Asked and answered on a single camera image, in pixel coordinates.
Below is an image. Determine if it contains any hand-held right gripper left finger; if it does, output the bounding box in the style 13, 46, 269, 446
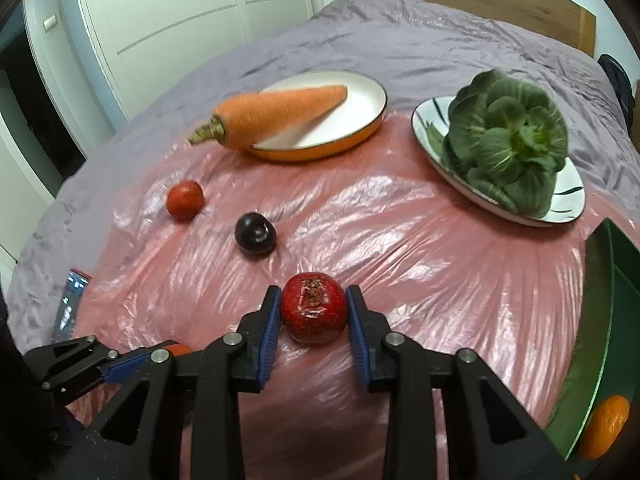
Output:
70, 285, 283, 480

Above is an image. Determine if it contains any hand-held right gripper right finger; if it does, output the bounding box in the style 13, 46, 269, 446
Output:
345, 285, 573, 480

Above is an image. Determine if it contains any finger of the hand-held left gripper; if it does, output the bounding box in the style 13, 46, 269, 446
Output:
100, 349, 167, 384
22, 335, 119, 406

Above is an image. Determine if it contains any mottled small red apple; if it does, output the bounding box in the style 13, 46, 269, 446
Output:
280, 271, 348, 345

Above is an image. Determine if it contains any green tray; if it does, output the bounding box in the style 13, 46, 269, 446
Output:
542, 217, 640, 480

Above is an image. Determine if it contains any red-cased smartphone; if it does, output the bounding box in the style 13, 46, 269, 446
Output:
52, 268, 93, 346

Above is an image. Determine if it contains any pink plastic sheet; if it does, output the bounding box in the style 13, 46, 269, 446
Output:
70, 110, 621, 480

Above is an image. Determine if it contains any dark purple plum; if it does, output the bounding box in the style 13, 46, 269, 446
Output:
235, 212, 277, 256

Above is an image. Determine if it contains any small round red fruit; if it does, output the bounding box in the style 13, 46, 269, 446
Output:
166, 181, 205, 222

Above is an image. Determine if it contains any carrot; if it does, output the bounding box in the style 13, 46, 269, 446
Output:
188, 85, 348, 150

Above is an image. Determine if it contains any orange-rimmed white plate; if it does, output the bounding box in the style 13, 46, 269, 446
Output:
250, 71, 389, 163

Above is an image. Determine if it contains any green bok choy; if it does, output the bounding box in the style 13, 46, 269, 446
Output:
440, 69, 570, 218

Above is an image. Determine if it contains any white striped plate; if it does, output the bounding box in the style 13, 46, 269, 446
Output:
411, 97, 586, 226

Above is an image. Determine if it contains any white wardrobe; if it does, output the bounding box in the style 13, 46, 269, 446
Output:
20, 0, 341, 126

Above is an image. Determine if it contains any black backpack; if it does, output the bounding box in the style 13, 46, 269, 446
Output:
597, 54, 637, 126

